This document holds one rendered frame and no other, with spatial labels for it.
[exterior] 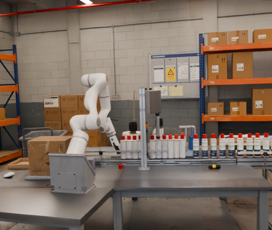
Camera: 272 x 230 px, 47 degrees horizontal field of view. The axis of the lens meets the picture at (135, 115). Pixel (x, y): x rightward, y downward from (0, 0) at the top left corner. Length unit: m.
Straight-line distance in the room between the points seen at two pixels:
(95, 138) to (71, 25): 3.07
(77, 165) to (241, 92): 5.46
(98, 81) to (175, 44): 4.87
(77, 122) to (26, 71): 6.33
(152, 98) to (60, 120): 4.03
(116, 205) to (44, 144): 0.72
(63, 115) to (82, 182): 4.35
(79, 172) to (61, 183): 0.15
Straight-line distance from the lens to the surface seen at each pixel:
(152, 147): 2.73
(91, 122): 2.30
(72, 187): 2.12
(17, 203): 2.08
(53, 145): 2.47
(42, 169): 2.54
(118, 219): 2.30
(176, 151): 2.75
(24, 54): 8.64
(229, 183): 2.28
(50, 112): 6.46
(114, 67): 7.48
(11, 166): 2.96
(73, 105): 6.26
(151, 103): 2.55
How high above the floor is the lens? 1.50
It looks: 5 degrees down
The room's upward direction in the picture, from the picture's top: 2 degrees counter-clockwise
